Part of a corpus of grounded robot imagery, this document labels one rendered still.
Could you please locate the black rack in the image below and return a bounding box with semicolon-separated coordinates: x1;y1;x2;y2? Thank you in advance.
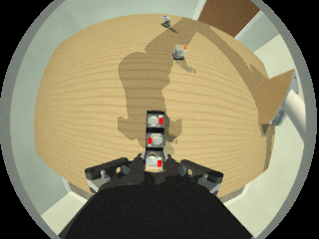
146;111;164;151

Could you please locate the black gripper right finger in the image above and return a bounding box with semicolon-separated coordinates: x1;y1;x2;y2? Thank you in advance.
162;151;223;195

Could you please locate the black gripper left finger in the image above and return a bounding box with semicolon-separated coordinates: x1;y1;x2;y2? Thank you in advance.
85;150;147;193

